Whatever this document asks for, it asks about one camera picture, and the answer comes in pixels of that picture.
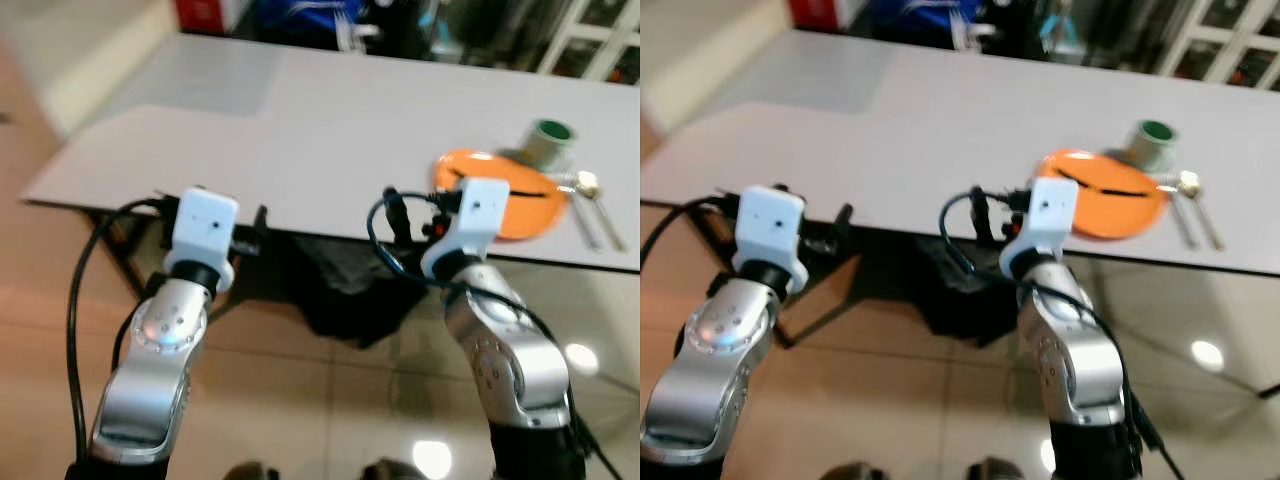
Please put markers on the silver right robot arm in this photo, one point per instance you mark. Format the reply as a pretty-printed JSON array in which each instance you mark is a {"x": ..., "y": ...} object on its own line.
[
  {"x": 520, "y": 365},
  {"x": 1080, "y": 370}
]

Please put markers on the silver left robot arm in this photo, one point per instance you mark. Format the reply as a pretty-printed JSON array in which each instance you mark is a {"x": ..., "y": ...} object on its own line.
[
  {"x": 705, "y": 385},
  {"x": 150, "y": 380}
]

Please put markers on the black bag under table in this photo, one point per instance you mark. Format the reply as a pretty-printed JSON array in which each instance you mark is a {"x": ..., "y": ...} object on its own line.
[
  {"x": 340, "y": 290},
  {"x": 930, "y": 295}
]

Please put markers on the thin dark chopstick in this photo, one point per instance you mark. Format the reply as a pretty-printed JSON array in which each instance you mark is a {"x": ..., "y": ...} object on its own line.
[
  {"x": 530, "y": 192},
  {"x": 1115, "y": 186}
]

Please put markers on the orange plate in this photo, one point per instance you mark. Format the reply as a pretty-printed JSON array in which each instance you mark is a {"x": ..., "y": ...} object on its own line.
[
  {"x": 1120, "y": 212},
  {"x": 535, "y": 215}
]

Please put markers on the green and white cup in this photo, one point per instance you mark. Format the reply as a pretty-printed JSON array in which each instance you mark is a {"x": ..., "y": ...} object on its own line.
[
  {"x": 1155, "y": 148},
  {"x": 550, "y": 145}
]

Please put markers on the silver metal fork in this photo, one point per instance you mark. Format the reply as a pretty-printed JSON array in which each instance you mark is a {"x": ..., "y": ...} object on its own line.
[
  {"x": 588, "y": 225},
  {"x": 1186, "y": 225}
]

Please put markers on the golden metal spoon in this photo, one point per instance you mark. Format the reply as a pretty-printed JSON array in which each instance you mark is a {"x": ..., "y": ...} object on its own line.
[
  {"x": 1189, "y": 183},
  {"x": 588, "y": 183}
]

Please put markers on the blue bag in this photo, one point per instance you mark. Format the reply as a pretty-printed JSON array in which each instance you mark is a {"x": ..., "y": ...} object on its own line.
[
  {"x": 305, "y": 20},
  {"x": 920, "y": 18}
]

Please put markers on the red box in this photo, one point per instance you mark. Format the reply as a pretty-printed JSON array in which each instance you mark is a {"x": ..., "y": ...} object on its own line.
[
  {"x": 205, "y": 14},
  {"x": 818, "y": 11}
]

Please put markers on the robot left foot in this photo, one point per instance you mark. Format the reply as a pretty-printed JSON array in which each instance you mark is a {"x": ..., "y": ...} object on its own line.
[
  {"x": 252, "y": 472},
  {"x": 855, "y": 472}
]

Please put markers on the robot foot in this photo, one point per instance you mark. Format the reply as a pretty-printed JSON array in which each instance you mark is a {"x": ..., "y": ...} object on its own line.
[
  {"x": 995, "y": 470},
  {"x": 252, "y": 472},
  {"x": 855, "y": 472},
  {"x": 393, "y": 470}
]

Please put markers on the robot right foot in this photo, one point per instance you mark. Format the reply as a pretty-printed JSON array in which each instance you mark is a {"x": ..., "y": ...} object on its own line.
[
  {"x": 995, "y": 470},
  {"x": 393, "y": 470}
]

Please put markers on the white glass door cabinet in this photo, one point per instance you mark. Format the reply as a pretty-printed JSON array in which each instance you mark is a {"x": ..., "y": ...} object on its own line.
[
  {"x": 1225, "y": 45},
  {"x": 595, "y": 40}
]

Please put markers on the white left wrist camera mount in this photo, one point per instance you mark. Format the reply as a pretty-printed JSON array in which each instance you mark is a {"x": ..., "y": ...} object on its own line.
[
  {"x": 768, "y": 225},
  {"x": 203, "y": 225}
]

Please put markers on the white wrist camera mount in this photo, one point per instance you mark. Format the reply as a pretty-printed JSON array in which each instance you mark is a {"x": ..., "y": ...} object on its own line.
[
  {"x": 768, "y": 225},
  {"x": 1045, "y": 222},
  {"x": 472, "y": 222},
  {"x": 203, "y": 225}
]

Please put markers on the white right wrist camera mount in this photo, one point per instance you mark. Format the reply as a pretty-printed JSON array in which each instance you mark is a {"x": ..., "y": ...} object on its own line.
[
  {"x": 472, "y": 222},
  {"x": 1045, "y": 222}
]

